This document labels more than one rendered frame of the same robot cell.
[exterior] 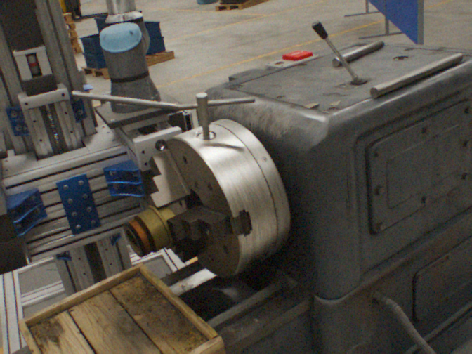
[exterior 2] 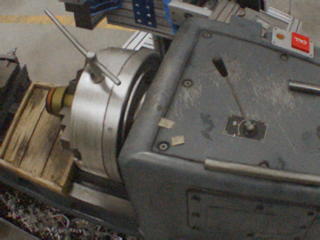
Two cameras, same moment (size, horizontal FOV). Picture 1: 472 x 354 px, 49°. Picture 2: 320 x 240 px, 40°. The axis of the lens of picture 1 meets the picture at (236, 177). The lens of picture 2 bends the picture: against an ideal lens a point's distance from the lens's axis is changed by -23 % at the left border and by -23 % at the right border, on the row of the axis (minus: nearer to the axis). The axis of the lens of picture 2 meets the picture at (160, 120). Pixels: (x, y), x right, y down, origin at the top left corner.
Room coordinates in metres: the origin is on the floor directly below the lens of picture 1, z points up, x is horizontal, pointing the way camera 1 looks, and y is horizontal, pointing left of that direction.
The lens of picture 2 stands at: (0.62, -0.69, 2.09)
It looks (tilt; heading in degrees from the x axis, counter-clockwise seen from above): 52 degrees down; 57
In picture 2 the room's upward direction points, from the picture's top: 8 degrees counter-clockwise
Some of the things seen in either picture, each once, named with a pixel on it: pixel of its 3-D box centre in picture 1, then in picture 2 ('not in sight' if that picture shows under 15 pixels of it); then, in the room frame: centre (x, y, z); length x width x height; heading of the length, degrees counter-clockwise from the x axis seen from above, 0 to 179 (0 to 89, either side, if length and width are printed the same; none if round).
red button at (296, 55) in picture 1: (297, 57); (301, 43); (1.40, -0.22, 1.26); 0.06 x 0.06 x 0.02; 31
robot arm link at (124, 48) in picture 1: (123, 49); not in sight; (1.54, 0.26, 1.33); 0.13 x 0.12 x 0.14; 0
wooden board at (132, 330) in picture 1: (115, 336); (44, 133); (0.83, 0.29, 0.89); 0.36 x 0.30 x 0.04; 31
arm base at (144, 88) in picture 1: (133, 88); not in sight; (1.53, 0.26, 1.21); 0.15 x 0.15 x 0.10
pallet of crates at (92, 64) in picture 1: (123, 41); not in sight; (8.09, 1.36, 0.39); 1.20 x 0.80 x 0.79; 127
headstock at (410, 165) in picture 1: (344, 146); (272, 146); (1.20, -0.28, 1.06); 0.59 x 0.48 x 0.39; 121
